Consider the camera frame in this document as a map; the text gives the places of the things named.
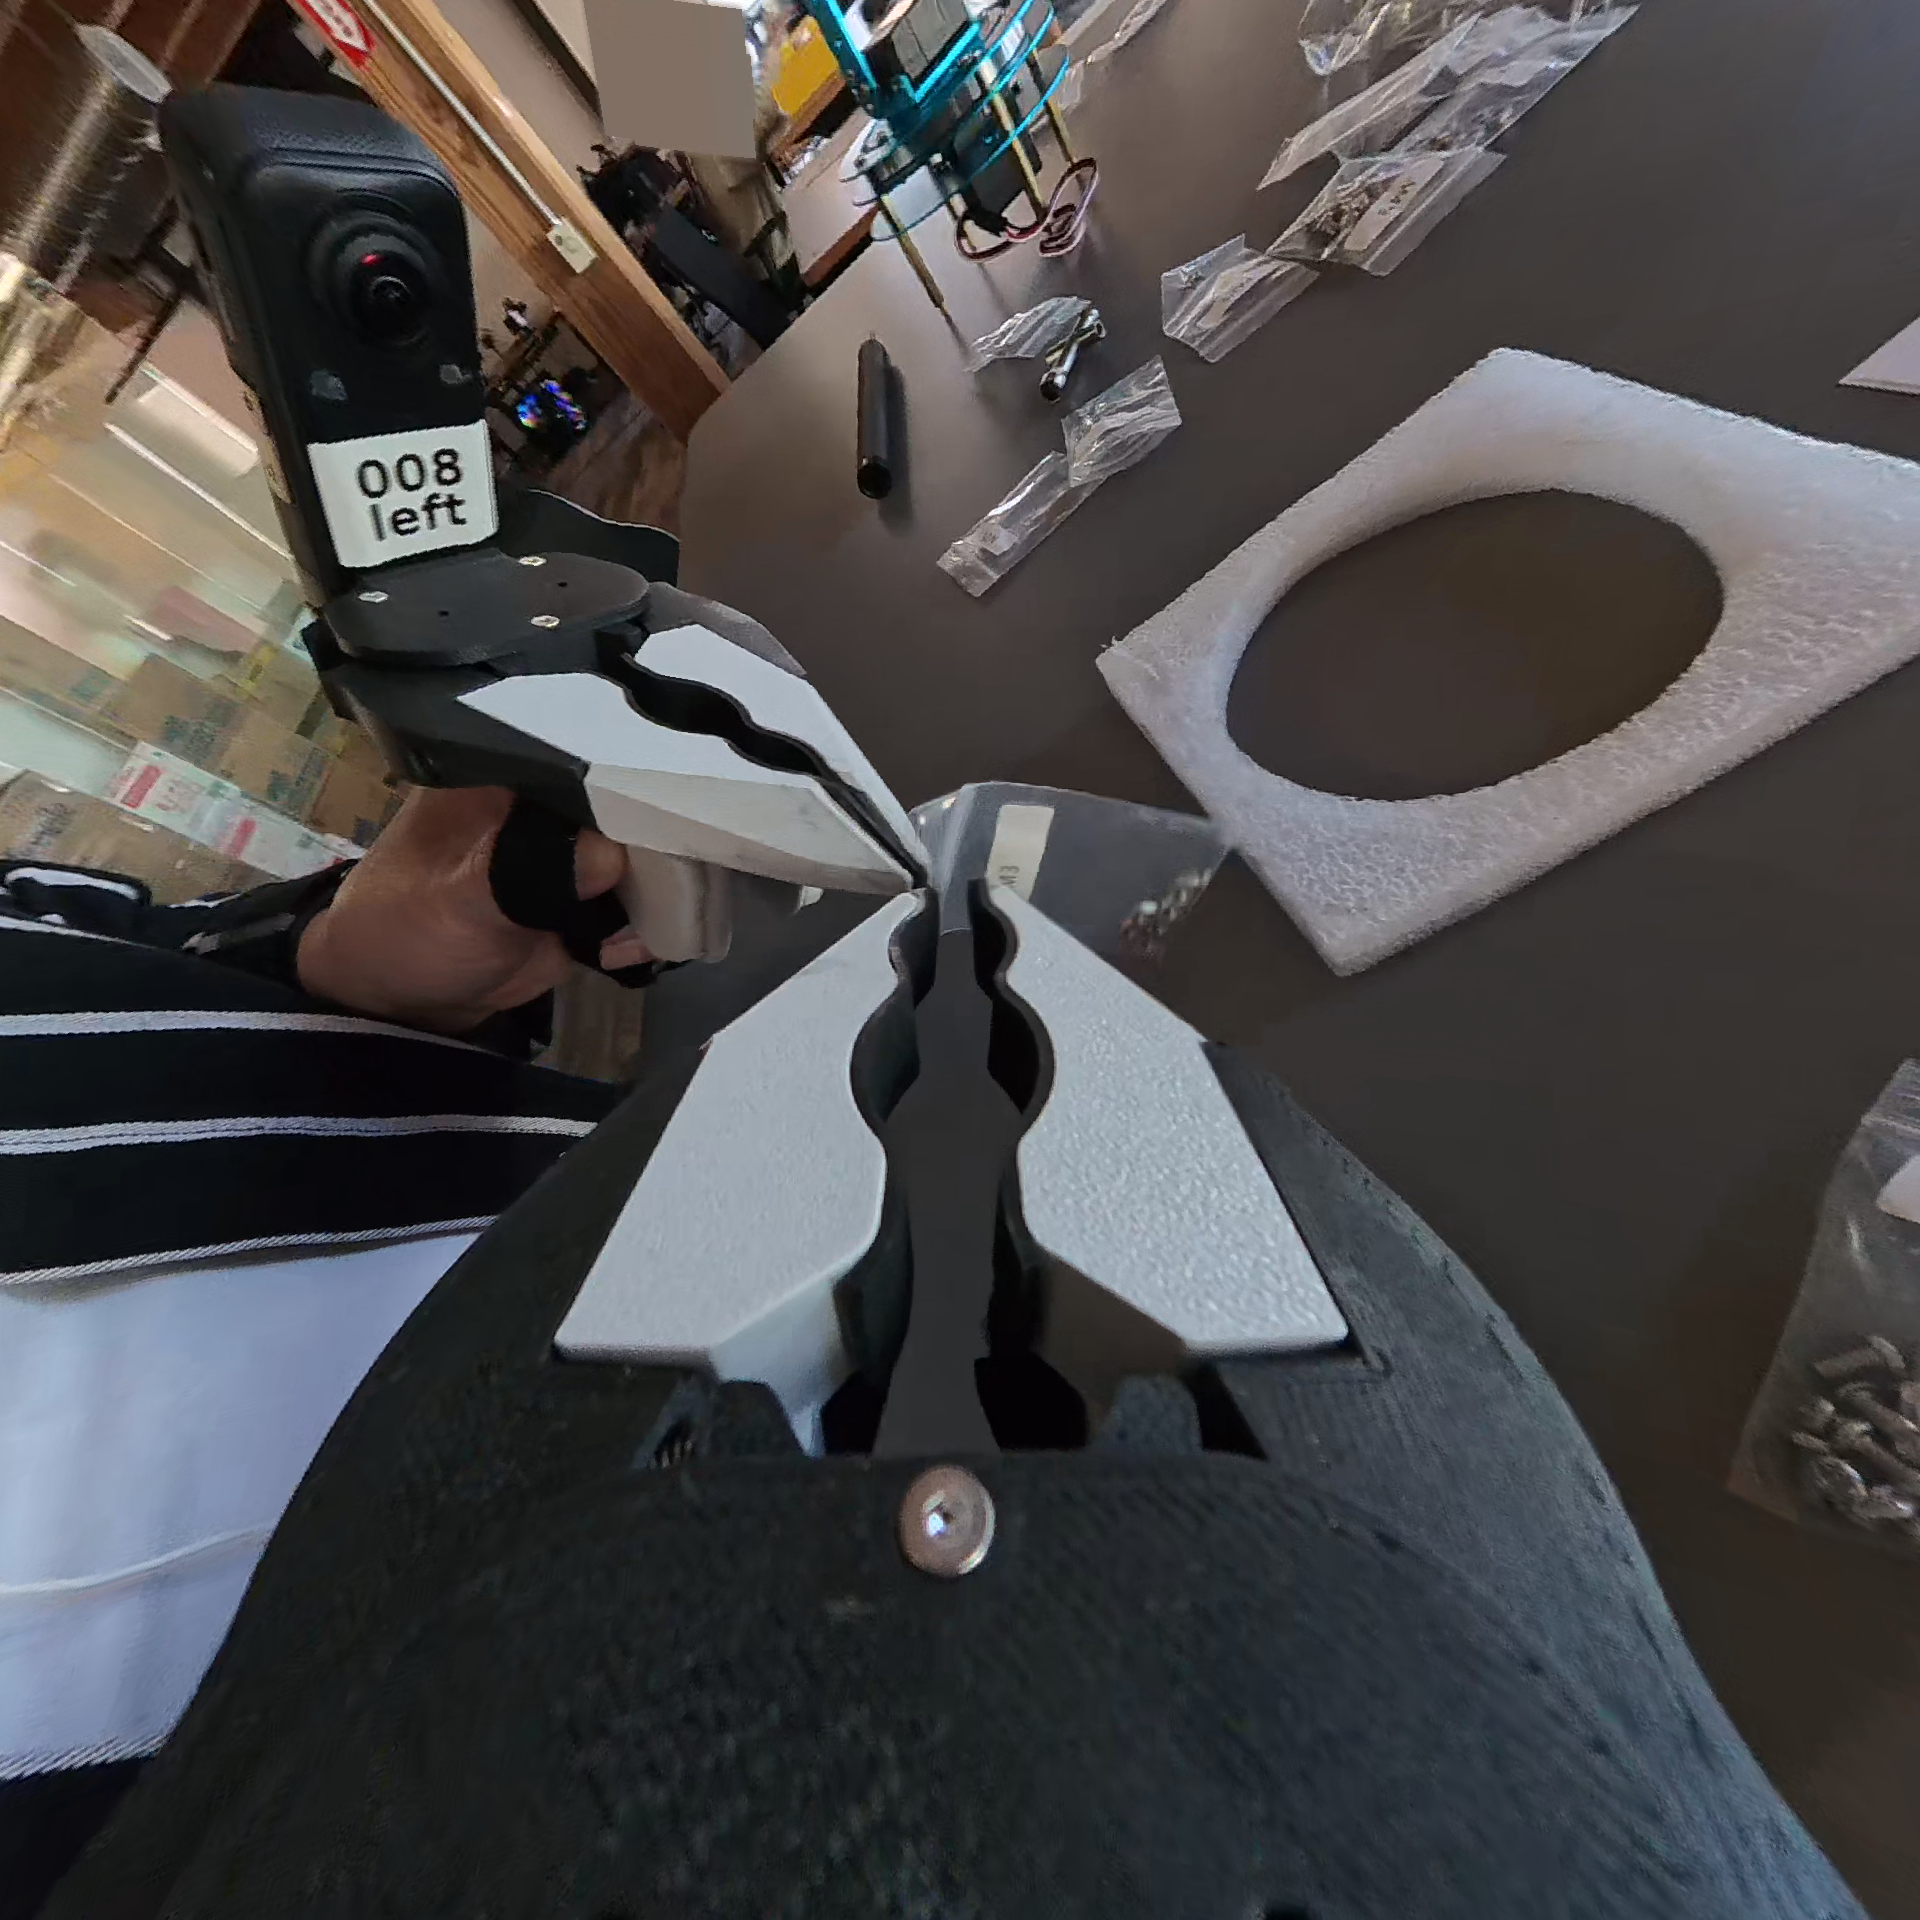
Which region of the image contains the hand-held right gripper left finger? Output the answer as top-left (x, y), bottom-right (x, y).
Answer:
top-left (552, 887), bottom-right (939, 1457)

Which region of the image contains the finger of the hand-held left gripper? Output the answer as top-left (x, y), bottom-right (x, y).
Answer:
top-left (618, 620), bottom-right (936, 875)
top-left (456, 669), bottom-right (936, 897)

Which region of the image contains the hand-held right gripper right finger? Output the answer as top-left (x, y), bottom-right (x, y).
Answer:
top-left (967, 882), bottom-right (1351, 1454)

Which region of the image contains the small zip bag with nuts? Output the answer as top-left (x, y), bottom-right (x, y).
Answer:
top-left (912, 780), bottom-right (1235, 964)

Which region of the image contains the person's left forearm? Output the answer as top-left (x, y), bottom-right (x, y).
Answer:
top-left (0, 855), bottom-right (368, 999)

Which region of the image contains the dark desk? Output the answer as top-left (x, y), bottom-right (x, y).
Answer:
top-left (599, 0), bottom-right (1920, 1920)

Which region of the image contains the person's left hand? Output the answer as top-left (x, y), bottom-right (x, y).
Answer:
top-left (294, 780), bottom-right (664, 1038)

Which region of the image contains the black cylindrical tool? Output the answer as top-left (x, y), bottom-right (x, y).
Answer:
top-left (852, 335), bottom-right (904, 500)

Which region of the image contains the stack of cardboard boxes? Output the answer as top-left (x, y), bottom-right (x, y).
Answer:
top-left (0, 570), bottom-right (410, 902)

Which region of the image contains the person's torso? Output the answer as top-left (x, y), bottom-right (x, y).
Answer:
top-left (0, 901), bottom-right (633, 1920)

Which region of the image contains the small zip bag with screws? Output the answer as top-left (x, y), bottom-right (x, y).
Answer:
top-left (1729, 1055), bottom-right (1920, 1537)

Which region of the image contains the cluster of clear parts bags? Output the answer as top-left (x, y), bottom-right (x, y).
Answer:
top-left (936, 0), bottom-right (1642, 602)

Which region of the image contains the wooden support post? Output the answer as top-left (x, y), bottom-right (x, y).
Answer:
top-left (352, 0), bottom-right (732, 442)

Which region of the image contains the silver ventilation duct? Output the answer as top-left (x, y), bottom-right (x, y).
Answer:
top-left (0, 23), bottom-right (169, 295)

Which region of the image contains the red servo cable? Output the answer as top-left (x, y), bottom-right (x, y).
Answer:
top-left (959, 151), bottom-right (1100, 261)

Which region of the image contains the white foam frame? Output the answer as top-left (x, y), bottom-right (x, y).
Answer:
top-left (1096, 348), bottom-right (1920, 981)

